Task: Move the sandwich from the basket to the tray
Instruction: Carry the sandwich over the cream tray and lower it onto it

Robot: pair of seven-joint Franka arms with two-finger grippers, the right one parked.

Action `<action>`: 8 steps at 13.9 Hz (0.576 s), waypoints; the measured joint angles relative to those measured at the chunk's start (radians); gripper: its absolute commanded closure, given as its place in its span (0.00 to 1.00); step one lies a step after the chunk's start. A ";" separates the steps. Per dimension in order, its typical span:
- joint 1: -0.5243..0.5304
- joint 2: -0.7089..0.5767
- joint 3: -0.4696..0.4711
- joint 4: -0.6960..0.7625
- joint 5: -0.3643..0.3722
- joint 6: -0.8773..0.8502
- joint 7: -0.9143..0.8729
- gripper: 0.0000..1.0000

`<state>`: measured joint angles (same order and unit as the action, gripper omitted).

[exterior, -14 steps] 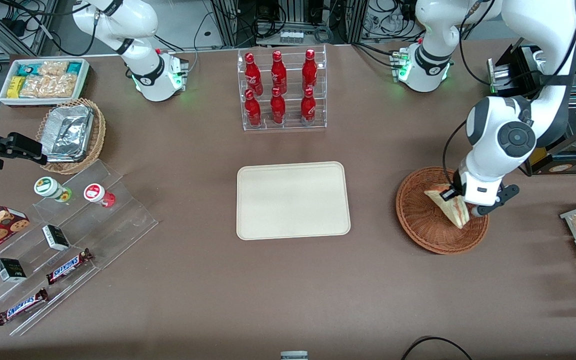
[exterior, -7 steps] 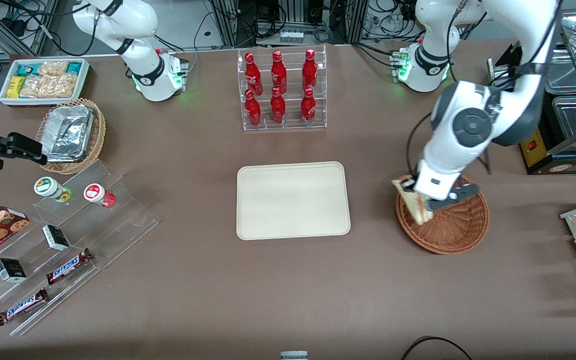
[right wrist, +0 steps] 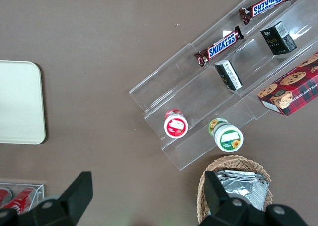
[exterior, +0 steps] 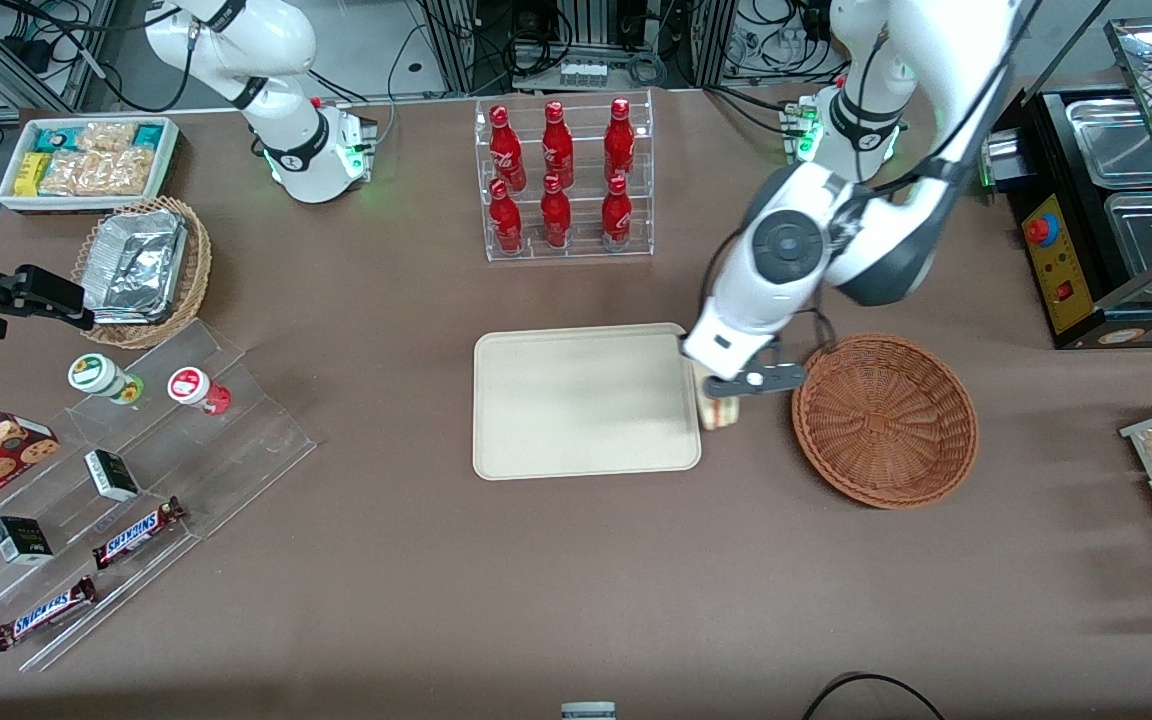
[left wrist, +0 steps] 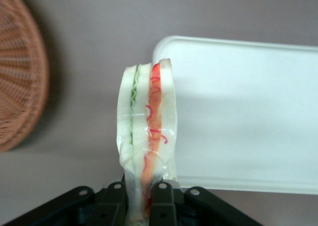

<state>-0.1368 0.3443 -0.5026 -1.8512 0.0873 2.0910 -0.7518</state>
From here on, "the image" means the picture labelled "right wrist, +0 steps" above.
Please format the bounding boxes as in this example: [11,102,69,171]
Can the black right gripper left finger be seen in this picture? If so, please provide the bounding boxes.
[17,171,94,226]

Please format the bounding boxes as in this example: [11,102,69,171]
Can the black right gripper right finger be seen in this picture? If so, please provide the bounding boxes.
[198,171,268,226]

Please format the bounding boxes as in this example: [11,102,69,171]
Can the light tan wicker basket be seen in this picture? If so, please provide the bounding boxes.
[196,155,274,224]

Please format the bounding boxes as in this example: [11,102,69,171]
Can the cream plastic serving tray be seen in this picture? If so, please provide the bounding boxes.
[0,60,46,145]

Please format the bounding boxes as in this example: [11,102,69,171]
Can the clear acrylic bottle rack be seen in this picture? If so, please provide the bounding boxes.
[0,182,45,216]

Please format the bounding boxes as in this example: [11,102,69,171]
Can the silver foil packets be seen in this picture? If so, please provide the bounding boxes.
[215,170,270,212]

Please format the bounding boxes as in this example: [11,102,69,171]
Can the green lid yogurt cup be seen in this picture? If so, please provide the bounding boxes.
[208,118,244,153]

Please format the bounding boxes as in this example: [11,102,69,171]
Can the red lid yogurt cup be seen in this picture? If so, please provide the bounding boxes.
[163,108,189,139]

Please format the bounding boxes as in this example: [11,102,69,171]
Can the clear acrylic stepped display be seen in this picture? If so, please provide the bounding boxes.
[128,0,318,171]

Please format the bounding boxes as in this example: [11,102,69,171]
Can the small black carton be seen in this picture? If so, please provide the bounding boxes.
[214,59,243,91]
[260,21,298,56]

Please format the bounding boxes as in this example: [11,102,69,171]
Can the red plaid cookie box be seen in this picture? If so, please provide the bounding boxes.
[257,51,318,117]

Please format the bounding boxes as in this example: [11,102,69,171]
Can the snickers chocolate bar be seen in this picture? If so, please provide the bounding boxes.
[194,26,245,68]
[238,0,297,26]

